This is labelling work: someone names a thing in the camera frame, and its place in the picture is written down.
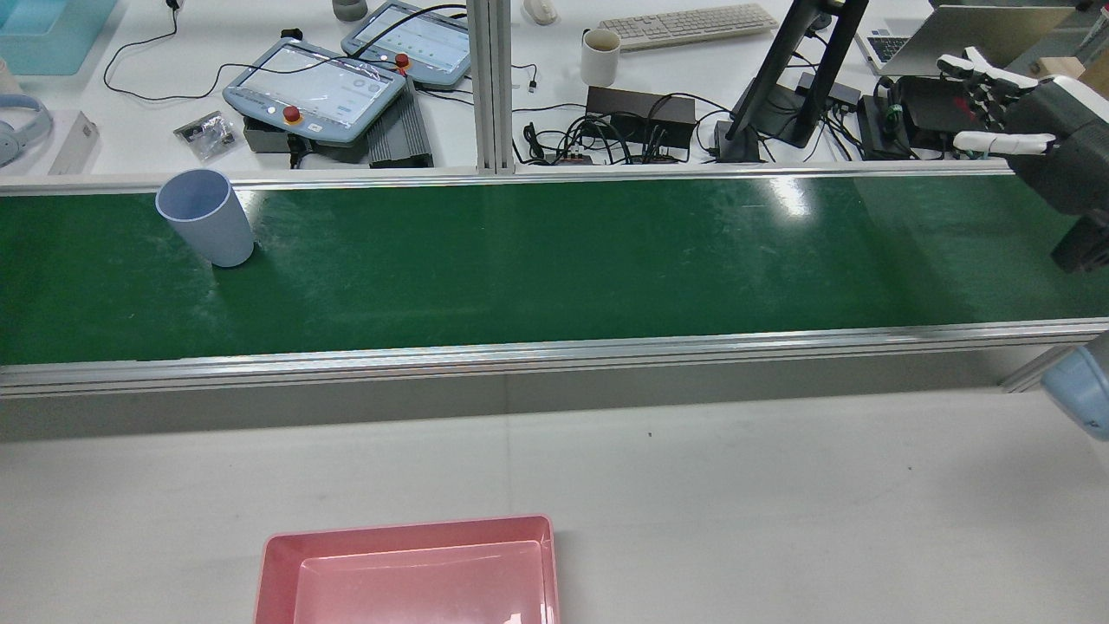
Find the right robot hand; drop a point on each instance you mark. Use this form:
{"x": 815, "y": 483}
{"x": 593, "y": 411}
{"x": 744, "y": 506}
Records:
{"x": 1066, "y": 130}

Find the right gray UR5e arm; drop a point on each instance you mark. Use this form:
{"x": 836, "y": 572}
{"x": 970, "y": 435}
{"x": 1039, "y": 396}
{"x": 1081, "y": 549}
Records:
{"x": 1083, "y": 390}

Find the black power box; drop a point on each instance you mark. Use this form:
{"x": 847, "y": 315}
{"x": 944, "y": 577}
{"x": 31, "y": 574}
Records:
{"x": 624, "y": 104}

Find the pink plastic box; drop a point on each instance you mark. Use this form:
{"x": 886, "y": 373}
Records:
{"x": 416, "y": 589}

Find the dark gray metal box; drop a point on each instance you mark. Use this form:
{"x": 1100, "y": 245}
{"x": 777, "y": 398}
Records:
{"x": 269, "y": 139}

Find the light blue plastic cup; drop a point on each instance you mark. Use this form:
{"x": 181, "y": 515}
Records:
{"x": 212, "y": 225}

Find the small wooden block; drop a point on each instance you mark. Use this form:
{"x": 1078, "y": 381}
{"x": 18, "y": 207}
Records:
{"x": 1061, "y": 68}

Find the silver laptop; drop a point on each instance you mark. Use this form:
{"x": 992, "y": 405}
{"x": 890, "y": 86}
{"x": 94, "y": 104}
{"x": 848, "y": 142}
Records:
{"x": 970, "y": 39}

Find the black device with red mark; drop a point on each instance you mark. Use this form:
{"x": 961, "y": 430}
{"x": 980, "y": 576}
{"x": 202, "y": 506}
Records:
{"x": 927, "y": 108}

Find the black hub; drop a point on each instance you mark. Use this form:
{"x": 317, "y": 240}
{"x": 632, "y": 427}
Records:
{"x": 836, "y": 91}

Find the black monitor stand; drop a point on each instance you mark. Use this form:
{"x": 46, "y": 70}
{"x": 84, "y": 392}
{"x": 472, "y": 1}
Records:
{"x": 780, "y": 113}

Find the white computer keyboard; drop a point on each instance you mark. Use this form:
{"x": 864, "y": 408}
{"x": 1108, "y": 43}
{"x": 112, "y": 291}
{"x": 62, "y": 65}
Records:
{"x": 684, "y": 26}

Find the white mug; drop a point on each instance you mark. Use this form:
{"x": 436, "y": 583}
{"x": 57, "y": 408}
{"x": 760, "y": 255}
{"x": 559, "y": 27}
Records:
{"x": 598, "y": 69}

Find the green conveyor belt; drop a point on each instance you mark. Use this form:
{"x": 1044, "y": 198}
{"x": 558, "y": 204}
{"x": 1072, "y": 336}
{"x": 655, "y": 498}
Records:
{"x": 554, "y": 260}

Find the white computer mouse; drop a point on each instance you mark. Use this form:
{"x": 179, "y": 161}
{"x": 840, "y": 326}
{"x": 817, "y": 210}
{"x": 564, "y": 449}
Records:
{"x": 541, "y": 10}

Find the light blue teach pendant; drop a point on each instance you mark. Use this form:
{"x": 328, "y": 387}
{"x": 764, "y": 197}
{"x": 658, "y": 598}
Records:
{"x": 312, "y": 87}
{"x": 424, "y": 39}

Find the gray cylindrical flask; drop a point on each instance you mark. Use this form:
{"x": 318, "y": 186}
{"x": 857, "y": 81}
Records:
{"x": 350, "y": 9}

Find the clear bag with black parts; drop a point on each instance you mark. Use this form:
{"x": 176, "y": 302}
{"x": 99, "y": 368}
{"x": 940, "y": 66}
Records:
{"x": 204, "y": 137}

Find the small white carton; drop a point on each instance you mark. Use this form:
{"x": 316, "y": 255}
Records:
{"x": 74, "y": 143}

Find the light blue plastic bin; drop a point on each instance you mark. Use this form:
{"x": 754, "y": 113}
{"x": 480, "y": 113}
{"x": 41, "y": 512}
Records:
{"x": 52, "y": 39}

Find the light blue headphones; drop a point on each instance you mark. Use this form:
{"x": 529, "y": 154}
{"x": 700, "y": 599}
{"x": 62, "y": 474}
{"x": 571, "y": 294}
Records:
{"x": 9, "y": 147}

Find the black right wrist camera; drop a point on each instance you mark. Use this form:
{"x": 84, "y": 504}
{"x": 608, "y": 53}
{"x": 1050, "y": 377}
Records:
{"x": 1083, "y": 247}

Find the aluminium profile post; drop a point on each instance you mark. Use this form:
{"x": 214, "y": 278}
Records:
{"x": 489, "y": 87}

